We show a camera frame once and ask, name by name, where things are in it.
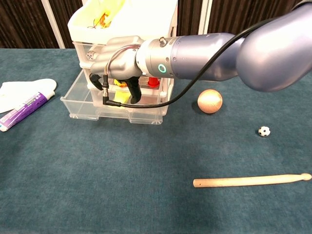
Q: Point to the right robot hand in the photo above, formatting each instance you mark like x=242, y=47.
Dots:
x=119, y=63

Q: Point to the small pale yellow toy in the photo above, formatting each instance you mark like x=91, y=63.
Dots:
x=121, y=96

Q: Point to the clear drawer with dividers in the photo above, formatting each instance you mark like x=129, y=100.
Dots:
x=80, y=107

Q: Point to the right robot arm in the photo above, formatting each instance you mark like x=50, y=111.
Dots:
x=207, y=56

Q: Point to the white plastic drawer cabinet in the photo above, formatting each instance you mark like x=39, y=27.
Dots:
x=136, y=26

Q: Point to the white dice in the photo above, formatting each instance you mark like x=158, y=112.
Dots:
x=90, y=56

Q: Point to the red cone toy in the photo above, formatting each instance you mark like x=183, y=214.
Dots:
x=153, y=82

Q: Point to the yellow rubber chicken toy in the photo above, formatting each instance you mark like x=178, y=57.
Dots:
x=114, y=7

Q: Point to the wooden ball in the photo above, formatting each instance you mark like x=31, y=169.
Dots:
x=209, y=101

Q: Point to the white slipper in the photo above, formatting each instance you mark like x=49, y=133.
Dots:
x=22, y=89

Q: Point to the purple toothpaste tube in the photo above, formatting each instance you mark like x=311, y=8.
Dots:
x=24, y=107

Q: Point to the teal table cloth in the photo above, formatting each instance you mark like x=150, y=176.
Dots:
x=122, y=170

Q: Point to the small soccer ball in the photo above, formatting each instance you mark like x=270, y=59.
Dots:
x=264, y=131

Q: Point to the wooden drumstick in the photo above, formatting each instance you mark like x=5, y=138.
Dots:
x=243, y=181

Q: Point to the white metal post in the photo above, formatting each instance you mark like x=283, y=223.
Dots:
x=203, y=17
x=54, y=24

